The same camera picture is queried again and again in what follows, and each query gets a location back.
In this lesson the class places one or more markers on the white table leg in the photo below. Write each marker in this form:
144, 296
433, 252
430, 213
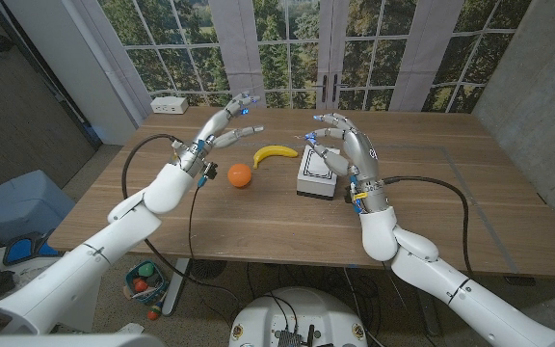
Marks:
176, 289

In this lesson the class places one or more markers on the blue basket of toys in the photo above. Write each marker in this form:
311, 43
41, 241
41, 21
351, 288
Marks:
145, 282

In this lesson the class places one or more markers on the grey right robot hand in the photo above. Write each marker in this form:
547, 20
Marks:
362, 154

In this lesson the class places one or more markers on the white box with black frame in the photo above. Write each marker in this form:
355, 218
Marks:
316, 183

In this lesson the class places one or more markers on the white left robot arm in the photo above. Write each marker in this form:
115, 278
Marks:
89, 260

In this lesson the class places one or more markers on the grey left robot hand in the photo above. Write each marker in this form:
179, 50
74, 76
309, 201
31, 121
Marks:
210, 132

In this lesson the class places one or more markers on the white robot torso base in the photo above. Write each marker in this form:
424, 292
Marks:
297, 313

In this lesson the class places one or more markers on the small orange floor toy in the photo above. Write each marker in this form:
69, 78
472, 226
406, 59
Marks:
152, 315

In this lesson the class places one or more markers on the blue-grey upholstered seat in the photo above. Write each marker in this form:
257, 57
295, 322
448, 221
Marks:
17, 207

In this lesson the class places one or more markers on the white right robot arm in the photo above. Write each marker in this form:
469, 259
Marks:
451, 284

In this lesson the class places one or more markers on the printed window backdrop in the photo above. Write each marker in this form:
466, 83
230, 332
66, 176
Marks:
282, 48

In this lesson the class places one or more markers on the dark wooden door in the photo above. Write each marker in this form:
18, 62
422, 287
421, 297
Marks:
12, 120

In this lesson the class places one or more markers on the orange fruit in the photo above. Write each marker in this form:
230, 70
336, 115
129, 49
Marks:
239, 175

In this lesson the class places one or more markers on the yellow banana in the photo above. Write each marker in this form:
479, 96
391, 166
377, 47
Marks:
272, 152

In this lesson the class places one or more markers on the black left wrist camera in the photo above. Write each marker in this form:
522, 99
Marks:
210, 169

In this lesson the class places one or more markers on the black round floor disc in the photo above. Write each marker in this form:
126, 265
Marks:
207, 269

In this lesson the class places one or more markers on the white power strip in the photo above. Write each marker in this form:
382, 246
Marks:
169, 104

